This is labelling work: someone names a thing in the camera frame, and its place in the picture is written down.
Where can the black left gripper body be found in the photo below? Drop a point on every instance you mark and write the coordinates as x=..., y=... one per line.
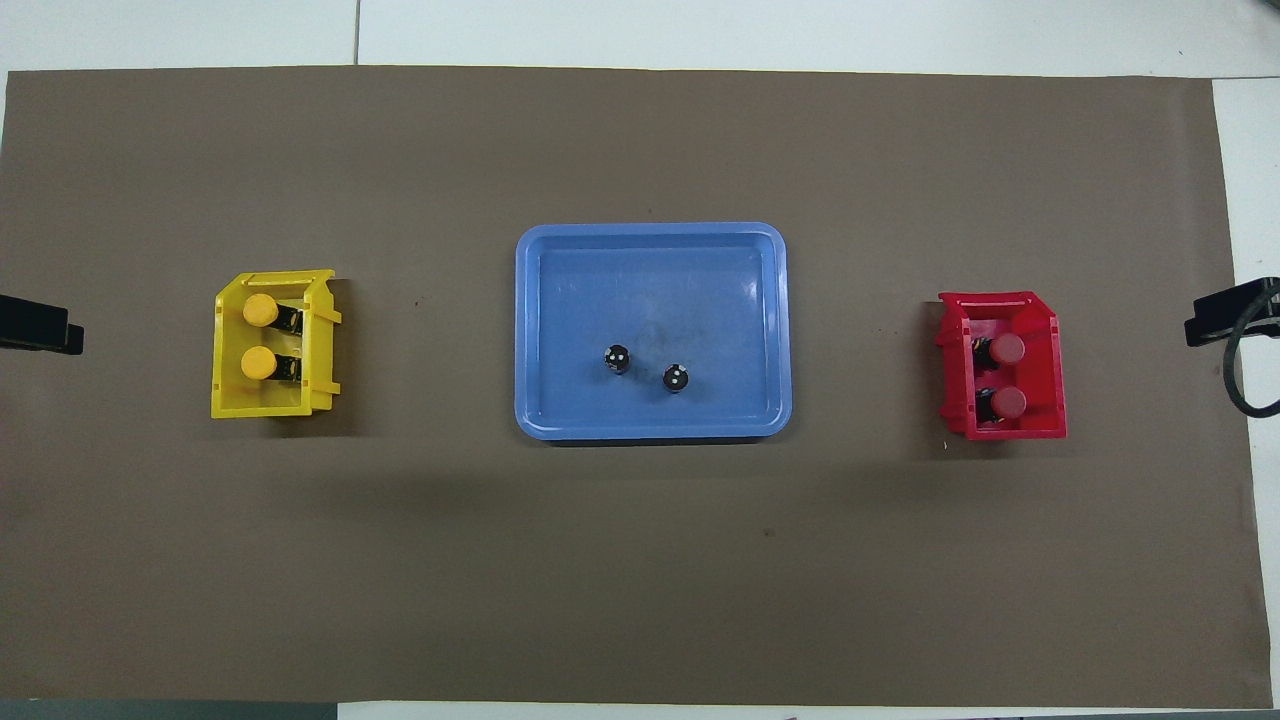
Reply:
x=30, y=322

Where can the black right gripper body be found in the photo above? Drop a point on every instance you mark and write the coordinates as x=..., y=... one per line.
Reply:
x=1235, y=310

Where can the red push button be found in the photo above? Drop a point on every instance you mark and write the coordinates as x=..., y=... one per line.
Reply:
x=1008, y=348
x=1009, y=402

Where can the yellow push button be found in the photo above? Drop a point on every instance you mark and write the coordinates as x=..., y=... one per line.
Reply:
x=260, y=309
x=258, y=362

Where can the blue plastic tray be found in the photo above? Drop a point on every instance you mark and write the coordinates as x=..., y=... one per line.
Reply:
x=700, y=300

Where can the red plastic bin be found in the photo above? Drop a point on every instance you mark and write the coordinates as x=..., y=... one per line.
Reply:
x=1048, y=400

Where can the yellow plastic bin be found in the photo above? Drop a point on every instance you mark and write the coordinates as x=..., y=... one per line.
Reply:
x=262, y=402

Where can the small black knob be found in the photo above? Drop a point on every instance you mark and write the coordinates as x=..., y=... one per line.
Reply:
x=617, y=357
x=676, y=377

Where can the brown paper table mat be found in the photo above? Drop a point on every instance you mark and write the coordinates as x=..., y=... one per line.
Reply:
x=640, y=560

